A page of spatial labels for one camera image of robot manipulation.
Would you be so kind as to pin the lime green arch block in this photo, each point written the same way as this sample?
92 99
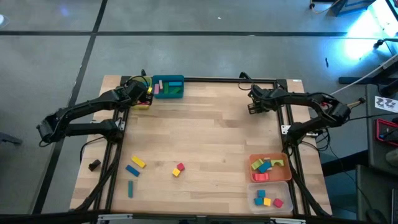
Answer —
257 164
277 160

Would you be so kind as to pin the orange translucent bin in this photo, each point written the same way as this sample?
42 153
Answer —
281 174

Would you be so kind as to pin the dark grey box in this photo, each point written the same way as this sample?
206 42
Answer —
376 193

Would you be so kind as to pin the black lamp stand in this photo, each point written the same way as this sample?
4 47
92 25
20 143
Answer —
377 43

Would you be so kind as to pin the red-edged black case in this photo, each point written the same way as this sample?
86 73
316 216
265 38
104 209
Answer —
377 130

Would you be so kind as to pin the blue wooden cube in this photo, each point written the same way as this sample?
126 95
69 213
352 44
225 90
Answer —
261 193
258 201

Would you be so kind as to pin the small black object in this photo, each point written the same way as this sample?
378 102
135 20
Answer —
94 165

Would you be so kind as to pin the black floor bar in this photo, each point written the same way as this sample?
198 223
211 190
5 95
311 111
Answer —
348 80

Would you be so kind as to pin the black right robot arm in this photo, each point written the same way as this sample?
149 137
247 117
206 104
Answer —
311 99

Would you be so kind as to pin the yellow plank block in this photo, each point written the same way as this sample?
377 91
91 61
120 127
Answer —
138 161

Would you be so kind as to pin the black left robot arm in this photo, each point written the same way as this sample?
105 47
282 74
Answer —
93 104

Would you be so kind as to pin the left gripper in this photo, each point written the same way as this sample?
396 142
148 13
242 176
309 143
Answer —
138 93

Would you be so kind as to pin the black stand foot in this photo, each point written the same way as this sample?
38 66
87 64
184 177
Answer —
9 138

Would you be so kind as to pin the pink plank block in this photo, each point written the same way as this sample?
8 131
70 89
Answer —
156 89

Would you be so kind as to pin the natural wooden plank block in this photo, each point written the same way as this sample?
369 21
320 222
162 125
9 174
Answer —
161 85

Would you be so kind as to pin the green plank block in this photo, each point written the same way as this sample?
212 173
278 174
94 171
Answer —
166 88
175 91

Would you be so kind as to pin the yellow wooden cube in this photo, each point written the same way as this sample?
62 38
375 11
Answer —
176 172
267 202

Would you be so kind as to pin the blue-lit stand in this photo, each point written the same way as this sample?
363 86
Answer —
351 4

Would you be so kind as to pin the clear plastic bin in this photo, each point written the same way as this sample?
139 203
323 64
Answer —
280 189

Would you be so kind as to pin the teal plank block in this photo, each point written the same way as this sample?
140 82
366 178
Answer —
130 188

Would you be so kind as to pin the dark blue plank block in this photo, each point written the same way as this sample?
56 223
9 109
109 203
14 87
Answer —
132 170

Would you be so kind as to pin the red wooden cube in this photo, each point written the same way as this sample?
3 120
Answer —
278 203
180 166

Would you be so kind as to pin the yellow translucent bin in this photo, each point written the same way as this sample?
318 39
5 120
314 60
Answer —
141 107

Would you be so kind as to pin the printed white paper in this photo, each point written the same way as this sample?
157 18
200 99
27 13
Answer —
385 104

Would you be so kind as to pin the teal plastic bin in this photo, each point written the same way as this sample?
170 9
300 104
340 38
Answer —
168 97

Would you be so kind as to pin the light blue plank block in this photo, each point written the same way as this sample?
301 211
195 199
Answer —
175 83

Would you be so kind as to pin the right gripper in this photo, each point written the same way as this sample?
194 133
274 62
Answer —
264 99

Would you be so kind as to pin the silver mounting bracket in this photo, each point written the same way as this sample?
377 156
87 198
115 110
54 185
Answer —
122 125
284 128

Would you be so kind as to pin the dark grey desk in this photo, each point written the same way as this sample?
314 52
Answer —
370 149

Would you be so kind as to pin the blue cylinder block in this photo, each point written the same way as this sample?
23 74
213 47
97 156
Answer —
264 167

